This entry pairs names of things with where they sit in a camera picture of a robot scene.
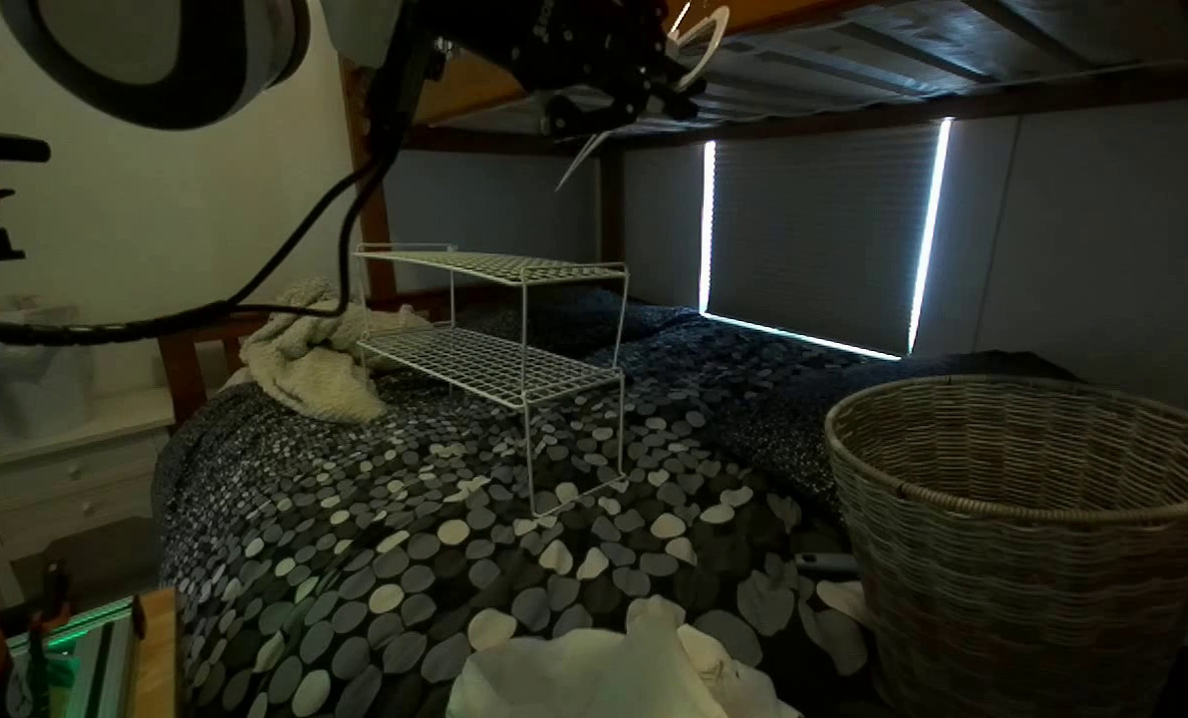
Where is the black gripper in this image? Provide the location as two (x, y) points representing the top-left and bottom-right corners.
(485, 0), (707, 142)

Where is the white clothes hanger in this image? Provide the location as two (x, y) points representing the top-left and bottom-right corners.
(549, 0), (738, 194)

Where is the dark bunk slat base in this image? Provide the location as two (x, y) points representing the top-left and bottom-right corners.
(467, 0), (1188, 153)

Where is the grey window blind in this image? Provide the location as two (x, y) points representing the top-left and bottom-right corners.
(693, 117), (957, 368)

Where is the dark pillow with small dots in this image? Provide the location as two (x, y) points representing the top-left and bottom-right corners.
(457, 285), (1089, 521)

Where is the cream crumpled blanket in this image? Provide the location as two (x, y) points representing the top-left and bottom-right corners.
(234, 290), (430, 428)

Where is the woven wicker basket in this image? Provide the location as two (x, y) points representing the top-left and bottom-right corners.
(820, 371), (1188, 718)

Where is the white crumpled cloth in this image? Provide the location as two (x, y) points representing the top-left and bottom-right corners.
(443, 593), (807, 718)

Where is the white bag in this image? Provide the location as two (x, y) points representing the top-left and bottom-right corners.
(0, 297), (100, 444)

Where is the white dresser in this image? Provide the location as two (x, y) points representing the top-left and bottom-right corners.
(0, 382), (180, 610)

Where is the wooden board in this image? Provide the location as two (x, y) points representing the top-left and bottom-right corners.
(129, 584), (184, 718)

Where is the green-lit device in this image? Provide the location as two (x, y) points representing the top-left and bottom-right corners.
(0, 593), (140, 718)

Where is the wooden bunk bed frame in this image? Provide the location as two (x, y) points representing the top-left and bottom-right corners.
(148, 0), (1188, 430)

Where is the white two-tier wire rack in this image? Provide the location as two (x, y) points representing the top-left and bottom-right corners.
(350, 240), (634, 504)

